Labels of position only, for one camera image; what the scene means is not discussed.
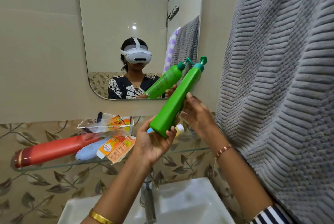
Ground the person's left hand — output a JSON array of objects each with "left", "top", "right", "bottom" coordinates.
[{"left": 132, "top": 117, "right": 178, "bottom": 166}]

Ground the person's right hand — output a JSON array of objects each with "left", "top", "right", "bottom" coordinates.
[{"left": 180, "top": 92, "right": 223, "bottom": 154}]

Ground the green pump bottle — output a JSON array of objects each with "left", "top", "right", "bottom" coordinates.
[{"left": 149, "top": 56, "right": 208, "bottom": 138}]

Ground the person's left forearm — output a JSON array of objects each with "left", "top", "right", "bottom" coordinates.
[{"left": 78, "top": 161, "right": 155, "bottom": 224}]

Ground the person's right forearm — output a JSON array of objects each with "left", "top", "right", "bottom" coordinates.
[{"left": 215, "top": 148, "right": 277, "bottom": 224}]

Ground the clear plastic packet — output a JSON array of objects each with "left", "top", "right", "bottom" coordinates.
[{"left": 77, "top": 114, "right": 134, "bottom": 134}]

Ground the orange carton box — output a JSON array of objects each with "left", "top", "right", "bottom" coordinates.
[{"left": 97, "top": 135, "right": 137, "bottom": 164}]

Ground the light blue bottle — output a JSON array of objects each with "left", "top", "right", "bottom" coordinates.
[{"left": 75, "top": 138, "right": 110, "bottom": 161}]

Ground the chrome faucet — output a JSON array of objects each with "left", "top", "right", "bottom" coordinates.
[{"left": 140, "top": 169, "right": 157, "bottom": 224}]

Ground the glass shelf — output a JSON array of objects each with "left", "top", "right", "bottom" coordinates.
[{"left": 16, "top": 147, "right": 212, "bottom": 172}]

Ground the white sink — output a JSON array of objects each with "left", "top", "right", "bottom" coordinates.
[{"left": 58, "top": 177, "right": 236, "bottom": 224}]

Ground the red bottle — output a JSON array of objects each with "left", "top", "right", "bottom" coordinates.
[{"left": 11, "top": 133, "right": 105, "bottom": 168}]

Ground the gold bangle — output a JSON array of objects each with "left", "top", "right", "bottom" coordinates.
[{"left": 89, "top": 208, "right": 115, "bottom": 224}]

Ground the grey ribbed towel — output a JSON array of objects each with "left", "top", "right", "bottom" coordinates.
[{"left": 216, "top": 0, "right": 334, "bottom": 224}]

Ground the striped sleeve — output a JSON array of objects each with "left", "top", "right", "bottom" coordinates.
[{"left": 249, "top": 204, "right": 294, "bottom": 224}]

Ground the copper bracelet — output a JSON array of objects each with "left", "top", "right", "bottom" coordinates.
[{"left": 214, "top": 144, "right": 233, "bottom": 159}]

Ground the wall mirror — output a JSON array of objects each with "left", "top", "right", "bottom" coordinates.
[{"left": 76, "top": 0, "right": 206, "bottom": 101}]

